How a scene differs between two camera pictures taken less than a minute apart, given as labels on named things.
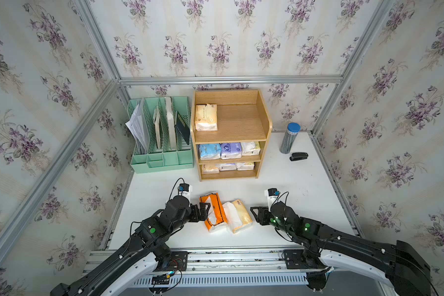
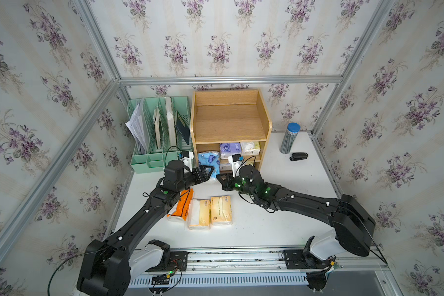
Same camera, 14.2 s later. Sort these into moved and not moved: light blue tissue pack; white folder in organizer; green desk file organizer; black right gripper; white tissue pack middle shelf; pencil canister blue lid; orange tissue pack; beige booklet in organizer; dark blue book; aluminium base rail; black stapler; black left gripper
Moved: orange tissue pack; black right gripper; black left gripper; light blue tissue pack
Not moved: white folder in organizer; beige booklet in organizer; black stapler; white tissue pack middle shelf; aluminium base rail; dark blue book; pencil canister blue lid; green desk file organizer
